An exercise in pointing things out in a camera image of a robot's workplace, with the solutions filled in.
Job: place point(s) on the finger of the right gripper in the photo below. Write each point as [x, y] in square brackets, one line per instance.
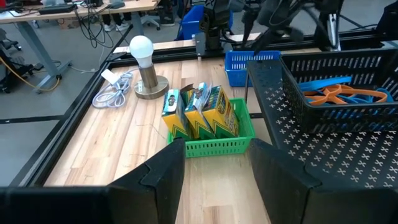
[264, 43]

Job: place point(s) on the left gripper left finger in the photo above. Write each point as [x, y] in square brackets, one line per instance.
[149, 193]

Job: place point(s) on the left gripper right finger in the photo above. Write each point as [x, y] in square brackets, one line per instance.
[280, 193]

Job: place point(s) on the blue plastic basket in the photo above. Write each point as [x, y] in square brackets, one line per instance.
[236, 71]

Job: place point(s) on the black perforated metal shelf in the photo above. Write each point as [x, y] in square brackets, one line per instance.
[326, 155]

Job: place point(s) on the green plastic basket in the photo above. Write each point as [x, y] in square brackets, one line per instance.
[217, 149]

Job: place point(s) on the black plastic basket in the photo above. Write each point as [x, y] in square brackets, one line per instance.
[311, 118]

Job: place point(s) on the sun print crayon box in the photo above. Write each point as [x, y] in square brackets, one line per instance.
[196, 118]
[174, 115]

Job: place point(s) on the yellow Crayola 24 crayon box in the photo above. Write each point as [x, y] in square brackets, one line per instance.
[222, 118]

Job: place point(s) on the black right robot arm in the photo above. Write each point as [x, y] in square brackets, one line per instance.
[214, 21]

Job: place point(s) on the wooden desk grey legs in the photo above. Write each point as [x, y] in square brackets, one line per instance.
[93, 7]

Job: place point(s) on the blue storage bin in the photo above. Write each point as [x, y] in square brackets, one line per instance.
[189, 21]

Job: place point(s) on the black rig corner structure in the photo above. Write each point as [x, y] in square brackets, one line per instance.
[387, 18]

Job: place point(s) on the brass lamp base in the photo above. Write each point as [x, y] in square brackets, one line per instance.
[150, 85]

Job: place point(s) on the white light bulb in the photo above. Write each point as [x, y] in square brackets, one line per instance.
[141, 48]

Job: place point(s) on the person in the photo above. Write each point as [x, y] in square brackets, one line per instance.
[115, 24]

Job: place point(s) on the aluminium frame post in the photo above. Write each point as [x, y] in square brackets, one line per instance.
[333, 31]

